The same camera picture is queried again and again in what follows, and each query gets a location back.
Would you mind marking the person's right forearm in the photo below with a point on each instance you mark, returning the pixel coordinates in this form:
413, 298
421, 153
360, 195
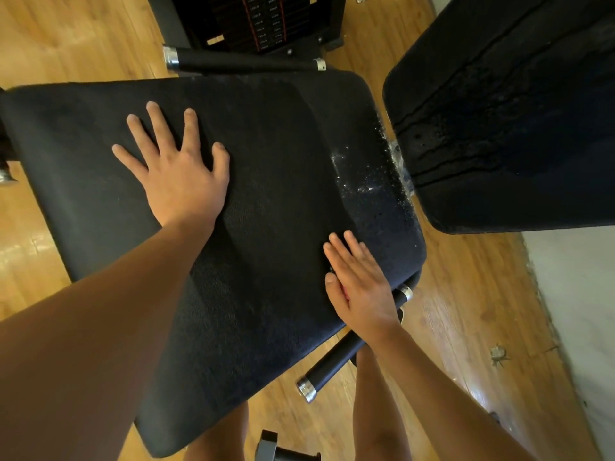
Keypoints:
442, 398

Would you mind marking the person's left hand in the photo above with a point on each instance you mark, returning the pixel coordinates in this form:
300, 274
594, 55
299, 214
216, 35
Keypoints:
181, 177

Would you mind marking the person's right leg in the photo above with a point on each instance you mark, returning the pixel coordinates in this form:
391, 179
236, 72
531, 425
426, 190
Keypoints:
380, 413

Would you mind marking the person's right hand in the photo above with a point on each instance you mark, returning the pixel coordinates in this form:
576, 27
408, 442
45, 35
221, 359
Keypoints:
363, 288

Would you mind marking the person's left forearm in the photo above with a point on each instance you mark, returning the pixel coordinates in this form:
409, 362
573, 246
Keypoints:
86, 350

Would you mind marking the person's leg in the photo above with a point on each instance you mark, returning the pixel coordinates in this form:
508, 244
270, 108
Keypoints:
219, 439
380, 413

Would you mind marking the person's left leg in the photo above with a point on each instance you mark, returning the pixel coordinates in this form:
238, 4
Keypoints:
219, 439

